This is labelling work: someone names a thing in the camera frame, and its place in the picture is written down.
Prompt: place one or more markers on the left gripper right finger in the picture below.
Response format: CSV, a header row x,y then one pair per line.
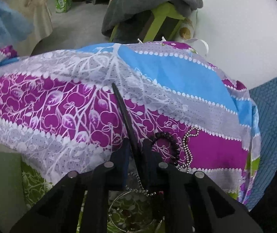
x,y
192,202

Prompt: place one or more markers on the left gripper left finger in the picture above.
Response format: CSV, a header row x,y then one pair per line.
x,y
79,201

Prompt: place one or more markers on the black stick hair pin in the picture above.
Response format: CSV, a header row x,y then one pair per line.
x,y
135,148

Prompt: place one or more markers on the colourful floral bed sheet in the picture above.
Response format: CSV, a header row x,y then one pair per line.
x,y
58,113

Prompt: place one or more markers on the right blue knitted knee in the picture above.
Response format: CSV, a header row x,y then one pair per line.
x,y
265,97

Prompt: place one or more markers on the green plastic stool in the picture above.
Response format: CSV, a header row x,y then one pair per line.
x,y
125,23

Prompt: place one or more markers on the light blue cloth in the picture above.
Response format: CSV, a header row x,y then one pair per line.
x,y
14,27

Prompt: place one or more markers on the beige floral cloth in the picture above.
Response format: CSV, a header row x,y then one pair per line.
x,y
38,13

